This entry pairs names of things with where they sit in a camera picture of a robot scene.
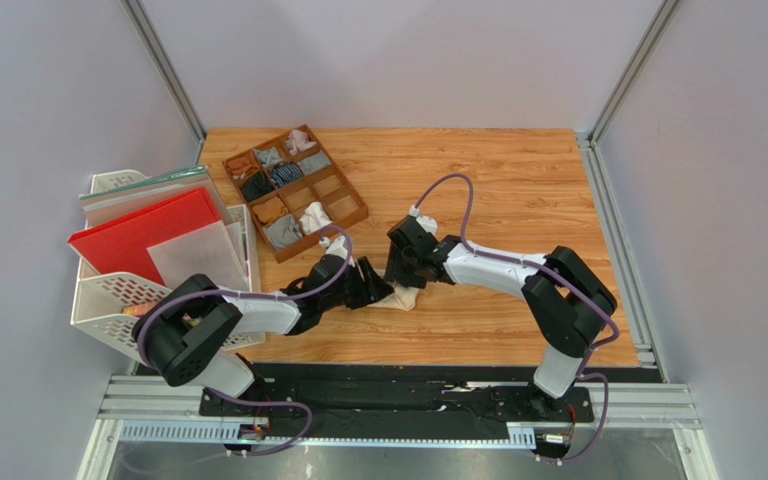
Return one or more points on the pink rolled cloth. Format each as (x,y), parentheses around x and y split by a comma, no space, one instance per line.
(298,141)

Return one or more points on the grey rolled cloth top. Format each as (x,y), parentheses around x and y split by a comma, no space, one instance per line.
(268,157)

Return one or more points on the grey rolled cloth lower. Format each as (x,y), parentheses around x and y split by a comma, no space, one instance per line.
(284,232)

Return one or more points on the black rolled cloth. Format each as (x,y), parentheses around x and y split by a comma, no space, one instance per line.
(256,186)

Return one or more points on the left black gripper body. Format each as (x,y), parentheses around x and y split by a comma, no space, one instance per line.
(355,291)

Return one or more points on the grey rolled cloth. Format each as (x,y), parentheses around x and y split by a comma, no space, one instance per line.
(268,157)
(314,163)
(284,232)

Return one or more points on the white underwear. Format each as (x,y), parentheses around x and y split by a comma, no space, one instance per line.
(314,218)

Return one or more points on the red folder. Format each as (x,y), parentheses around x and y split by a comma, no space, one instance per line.
(121,244)

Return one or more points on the orange rolled cloth top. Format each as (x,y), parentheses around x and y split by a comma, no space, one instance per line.
(242,166)

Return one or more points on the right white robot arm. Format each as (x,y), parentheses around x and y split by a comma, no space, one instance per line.
(568,302)

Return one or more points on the translucent white folder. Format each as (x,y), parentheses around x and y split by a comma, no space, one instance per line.
(215,250)

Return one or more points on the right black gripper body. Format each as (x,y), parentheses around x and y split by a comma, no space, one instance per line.
(400,253)

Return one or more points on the striped blue rolled cloth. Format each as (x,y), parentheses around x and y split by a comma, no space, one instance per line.
(285,173)

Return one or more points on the grey folder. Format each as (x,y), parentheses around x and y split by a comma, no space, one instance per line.
(114,194)

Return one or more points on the orange rolled cloth lower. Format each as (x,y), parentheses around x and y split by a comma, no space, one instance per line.
(269,211)

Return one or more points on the orange rolled cloth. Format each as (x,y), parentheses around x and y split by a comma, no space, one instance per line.
(242,166)
(269,211)

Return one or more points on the beige boxer shorts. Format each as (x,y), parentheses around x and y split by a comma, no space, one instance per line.
(402,298)

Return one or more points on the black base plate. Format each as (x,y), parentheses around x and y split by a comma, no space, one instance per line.
(401,402)

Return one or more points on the grey rolled cloth right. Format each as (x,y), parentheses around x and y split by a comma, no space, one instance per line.
(314,163)

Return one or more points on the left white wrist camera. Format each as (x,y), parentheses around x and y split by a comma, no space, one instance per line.
(341,246)

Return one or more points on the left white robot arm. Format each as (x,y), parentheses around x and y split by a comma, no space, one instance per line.
(182,337)

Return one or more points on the brown compartment organizer box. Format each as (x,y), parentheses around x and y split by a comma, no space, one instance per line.
(330,186)

